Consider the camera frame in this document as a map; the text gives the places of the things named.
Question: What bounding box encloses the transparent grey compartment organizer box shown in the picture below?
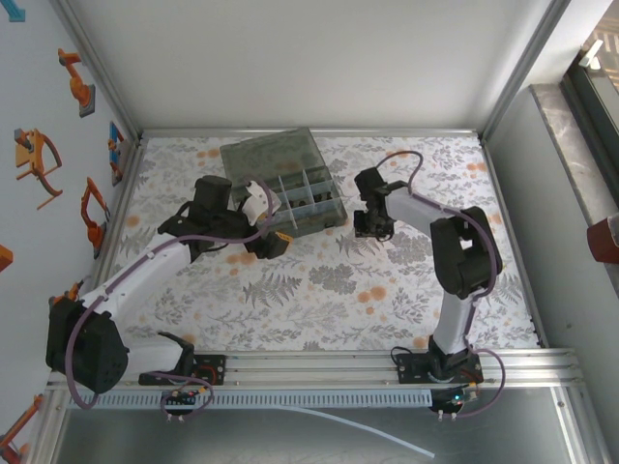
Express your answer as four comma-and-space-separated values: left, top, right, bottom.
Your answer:
219, 126, 349, 241

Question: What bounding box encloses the floral printed tablecloth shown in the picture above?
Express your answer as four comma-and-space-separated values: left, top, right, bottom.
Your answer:
90, 134, 542, 353

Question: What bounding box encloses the small circuit board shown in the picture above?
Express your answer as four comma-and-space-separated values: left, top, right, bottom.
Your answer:
429, 384, 485, 417
162, 389, 214, 417

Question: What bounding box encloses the grey stone window ledge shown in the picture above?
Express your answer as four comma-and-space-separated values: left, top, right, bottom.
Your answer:
529, 82, 619, 228

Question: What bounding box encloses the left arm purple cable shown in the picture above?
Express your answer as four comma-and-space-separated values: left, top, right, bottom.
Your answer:
66, 176, 281, 418

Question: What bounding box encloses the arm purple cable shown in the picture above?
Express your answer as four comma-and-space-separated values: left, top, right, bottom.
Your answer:
374, 150, 507, 421
66, 176, 281, 418

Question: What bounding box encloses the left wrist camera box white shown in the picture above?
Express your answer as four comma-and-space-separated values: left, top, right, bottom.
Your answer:
241, 181, 281, 226

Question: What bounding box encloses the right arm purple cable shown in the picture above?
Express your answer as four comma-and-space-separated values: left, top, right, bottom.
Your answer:
374, 150, 507, 421

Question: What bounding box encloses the aluminium frame rail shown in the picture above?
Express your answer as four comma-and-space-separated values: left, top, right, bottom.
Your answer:
76, 137, 146, 352
139, 128, 485, 142

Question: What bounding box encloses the blue orange gantry wall sticker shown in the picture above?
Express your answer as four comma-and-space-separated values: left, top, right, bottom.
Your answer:
105, 120, 128, 188

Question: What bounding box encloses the wide aluminium base rail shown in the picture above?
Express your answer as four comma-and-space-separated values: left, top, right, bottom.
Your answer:
47, 347, 587, 389

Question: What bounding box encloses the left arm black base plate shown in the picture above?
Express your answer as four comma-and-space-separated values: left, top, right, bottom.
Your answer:
138, 354, 228, 387

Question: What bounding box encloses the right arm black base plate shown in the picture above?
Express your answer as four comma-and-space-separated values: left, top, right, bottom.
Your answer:
396, 351, 485, 387

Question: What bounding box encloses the grey slotted cable duct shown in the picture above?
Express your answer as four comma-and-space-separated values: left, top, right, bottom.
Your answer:
65, 390, 433, 409

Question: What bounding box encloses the orange grey claw wall sticker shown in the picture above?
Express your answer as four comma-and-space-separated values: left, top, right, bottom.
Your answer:
13, 128, 65, 212

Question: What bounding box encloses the aluminium frame post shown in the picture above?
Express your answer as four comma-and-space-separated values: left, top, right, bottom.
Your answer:
478, 0, 573, 142
50, 0, 144, 141

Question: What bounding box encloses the dark window frame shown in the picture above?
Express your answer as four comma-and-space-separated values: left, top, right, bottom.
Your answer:
560, 0, 619, 204

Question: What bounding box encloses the white window handle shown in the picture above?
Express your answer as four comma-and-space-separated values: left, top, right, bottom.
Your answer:
579, 38, 604, 69

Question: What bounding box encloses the blue machine wall sticker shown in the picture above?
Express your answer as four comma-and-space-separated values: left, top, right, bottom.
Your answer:
0, 0, 25, 23

